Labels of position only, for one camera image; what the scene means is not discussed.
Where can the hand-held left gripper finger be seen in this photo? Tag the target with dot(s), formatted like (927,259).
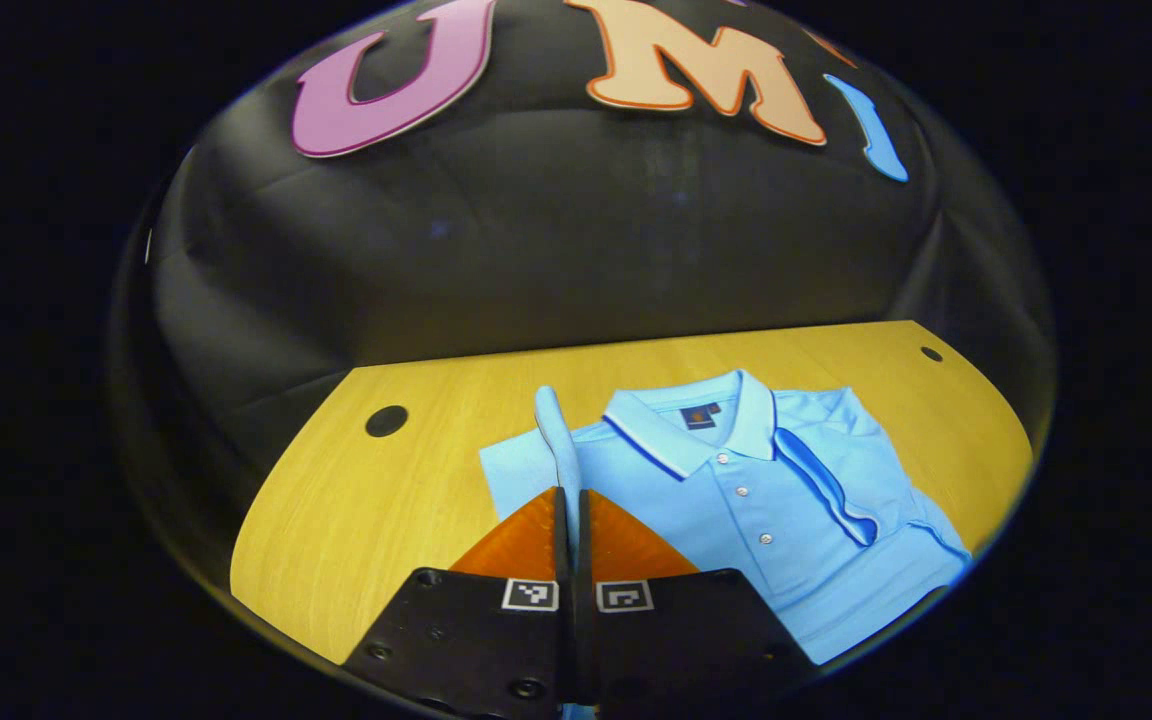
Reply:
(562,540)
(584,540)

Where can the black backdrop cloth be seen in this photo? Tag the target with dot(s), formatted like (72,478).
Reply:
(536,250)

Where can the light blue polo T-shirt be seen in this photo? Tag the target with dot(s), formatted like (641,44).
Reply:
(786,500)

